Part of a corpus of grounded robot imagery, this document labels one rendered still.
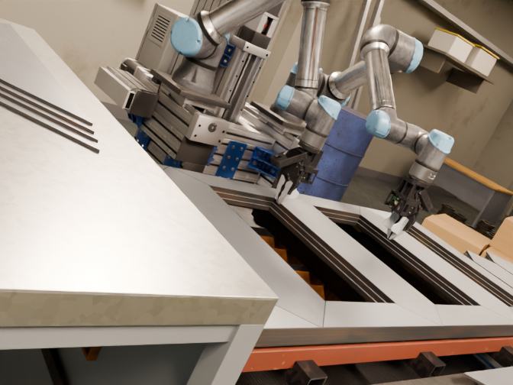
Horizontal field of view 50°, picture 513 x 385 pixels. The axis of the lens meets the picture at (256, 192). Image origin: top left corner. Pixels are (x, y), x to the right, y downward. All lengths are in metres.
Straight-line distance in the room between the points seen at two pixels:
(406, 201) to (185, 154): 0.74
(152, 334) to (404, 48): 1.56
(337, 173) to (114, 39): 2.32
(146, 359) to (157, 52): 1.66
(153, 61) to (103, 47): 2.76
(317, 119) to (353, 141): 3.33
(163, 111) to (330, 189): 3.28
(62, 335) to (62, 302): 0.05
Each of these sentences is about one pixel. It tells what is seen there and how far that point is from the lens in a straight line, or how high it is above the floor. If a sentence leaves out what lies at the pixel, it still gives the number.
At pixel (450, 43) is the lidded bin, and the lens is 7.45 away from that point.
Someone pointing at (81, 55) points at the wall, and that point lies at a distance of 5.09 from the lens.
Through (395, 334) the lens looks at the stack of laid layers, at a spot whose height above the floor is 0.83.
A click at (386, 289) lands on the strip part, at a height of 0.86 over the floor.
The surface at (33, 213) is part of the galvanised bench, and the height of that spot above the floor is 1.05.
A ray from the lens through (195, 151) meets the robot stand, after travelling 1.90.
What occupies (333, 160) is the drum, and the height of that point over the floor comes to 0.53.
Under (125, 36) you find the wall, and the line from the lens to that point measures 5.19.
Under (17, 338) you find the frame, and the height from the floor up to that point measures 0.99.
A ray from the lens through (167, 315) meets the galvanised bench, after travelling 0.60.
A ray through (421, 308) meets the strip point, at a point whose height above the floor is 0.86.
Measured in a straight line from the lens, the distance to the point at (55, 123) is 0.96.
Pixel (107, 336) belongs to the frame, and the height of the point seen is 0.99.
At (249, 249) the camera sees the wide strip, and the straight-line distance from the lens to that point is 1.30.
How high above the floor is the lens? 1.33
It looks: 16 degrees down
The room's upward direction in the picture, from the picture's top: 25 degrees clockwise
